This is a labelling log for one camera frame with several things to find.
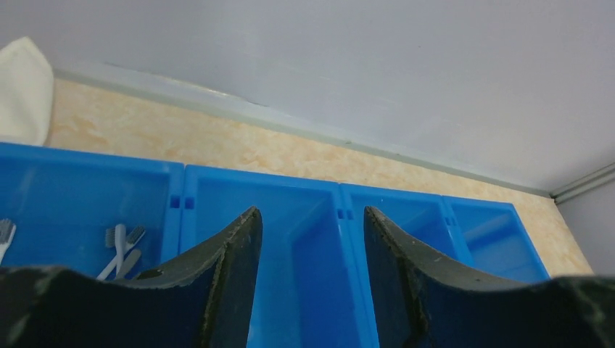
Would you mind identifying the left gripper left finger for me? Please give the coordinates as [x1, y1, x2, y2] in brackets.
[1, 207, 263, 347]

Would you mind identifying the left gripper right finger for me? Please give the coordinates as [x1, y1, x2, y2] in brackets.
[363, 206, 614, 347]

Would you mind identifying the blue divided plastic bin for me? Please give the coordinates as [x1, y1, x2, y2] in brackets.
[1, 143, 549, 347]

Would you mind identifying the white crumpled cloth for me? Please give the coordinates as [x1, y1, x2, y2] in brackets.
[1, 36, 54, 146]

